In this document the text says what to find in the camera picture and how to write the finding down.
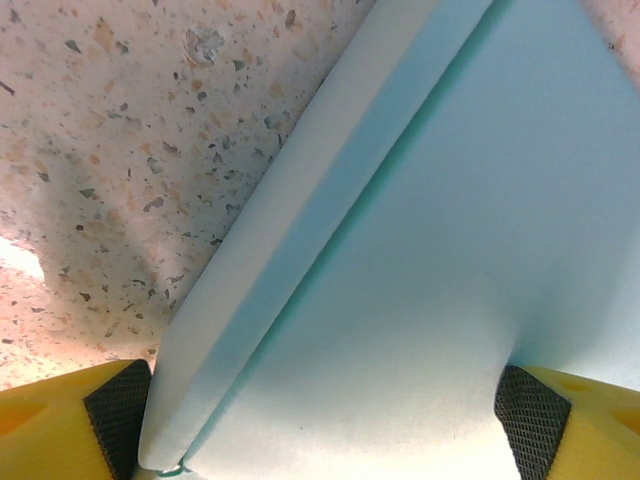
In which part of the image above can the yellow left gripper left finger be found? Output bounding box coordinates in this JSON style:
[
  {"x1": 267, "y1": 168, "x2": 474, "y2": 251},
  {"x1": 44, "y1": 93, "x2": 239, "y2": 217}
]
[{"x1": 0, "y1": 358, "x2": 153, "y2": 480}]

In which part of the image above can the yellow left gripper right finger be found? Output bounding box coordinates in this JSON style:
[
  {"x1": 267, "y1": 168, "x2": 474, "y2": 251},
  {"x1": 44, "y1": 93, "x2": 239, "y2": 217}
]
[{"x1": 493, "y1": 364, "x2": 640, "y2": 480}]

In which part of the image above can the light blue paper box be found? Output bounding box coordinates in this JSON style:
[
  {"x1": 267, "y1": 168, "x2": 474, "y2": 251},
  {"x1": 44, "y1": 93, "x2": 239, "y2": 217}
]
[{"x1": 137, "y1": 0, "x2": 640, "y2": 480}]

